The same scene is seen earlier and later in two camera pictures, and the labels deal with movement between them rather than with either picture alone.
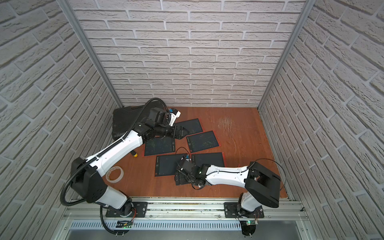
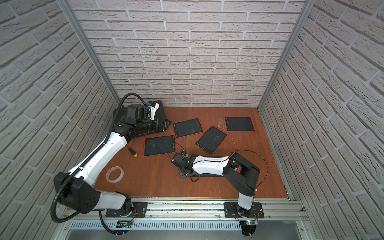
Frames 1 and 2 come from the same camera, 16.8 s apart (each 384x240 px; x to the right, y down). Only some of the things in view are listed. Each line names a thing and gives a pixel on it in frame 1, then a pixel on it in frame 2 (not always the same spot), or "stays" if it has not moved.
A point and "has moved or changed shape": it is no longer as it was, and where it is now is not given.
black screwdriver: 134,153 stays
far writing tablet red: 193,126 stays
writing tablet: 166,165 has moved or changed shape
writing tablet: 202,141 has moved or changed shape
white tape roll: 108,173 stays
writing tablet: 216,159 has moved or changed shape
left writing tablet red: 159,146 stays
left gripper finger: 183,131 → 163,124
